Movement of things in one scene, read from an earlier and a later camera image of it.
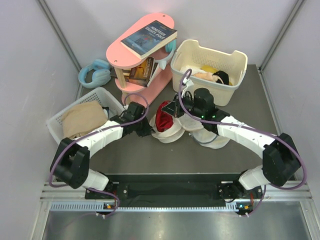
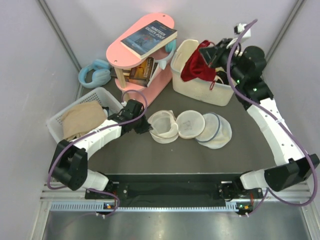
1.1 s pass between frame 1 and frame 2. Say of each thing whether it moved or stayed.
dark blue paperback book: stayed
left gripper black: stayed
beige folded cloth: stayed
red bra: moved
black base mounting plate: stayed
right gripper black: moved
